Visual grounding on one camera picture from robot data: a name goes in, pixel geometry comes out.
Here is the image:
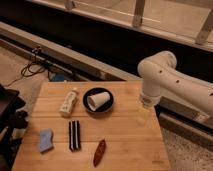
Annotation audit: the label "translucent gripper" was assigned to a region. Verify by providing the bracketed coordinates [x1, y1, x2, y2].
[137, 100, 156, 126]

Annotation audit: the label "red chili pepper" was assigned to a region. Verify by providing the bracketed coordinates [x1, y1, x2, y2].
[93, 139, 106, 167]

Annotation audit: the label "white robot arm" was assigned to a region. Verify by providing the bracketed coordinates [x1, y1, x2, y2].
[137, 51, 213, 119]

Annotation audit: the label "black round plate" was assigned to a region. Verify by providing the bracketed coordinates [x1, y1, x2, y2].
[83, 87, 114, 114]

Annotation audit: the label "white paper cup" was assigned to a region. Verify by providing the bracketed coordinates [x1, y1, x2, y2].
[87, 92, 110, 111]

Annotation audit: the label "wooden cutting board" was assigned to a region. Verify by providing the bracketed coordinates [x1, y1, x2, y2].
[12, 81, 170, 171]

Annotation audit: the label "white small bottle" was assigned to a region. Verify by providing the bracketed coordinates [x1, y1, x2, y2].
[59, 88, 78, 117]

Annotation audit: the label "blue object on floor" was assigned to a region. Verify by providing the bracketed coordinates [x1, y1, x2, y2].
[50, 74, 65, 82]

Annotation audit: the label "black equipment at left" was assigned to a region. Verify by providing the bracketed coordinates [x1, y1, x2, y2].
[0, 84, 27, 171]

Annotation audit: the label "black cables on floor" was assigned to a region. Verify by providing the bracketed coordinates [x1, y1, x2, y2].
[5, 46, 54, 88]

